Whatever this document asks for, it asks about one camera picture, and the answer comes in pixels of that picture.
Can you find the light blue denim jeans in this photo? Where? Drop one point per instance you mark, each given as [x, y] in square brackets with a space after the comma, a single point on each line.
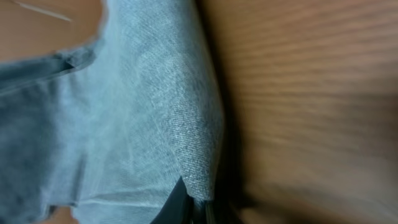
[104, 106]

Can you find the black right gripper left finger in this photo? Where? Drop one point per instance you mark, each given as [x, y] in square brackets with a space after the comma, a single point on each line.
[178, 207]

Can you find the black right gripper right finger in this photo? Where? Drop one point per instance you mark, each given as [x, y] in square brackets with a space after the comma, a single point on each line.
[210, 213]

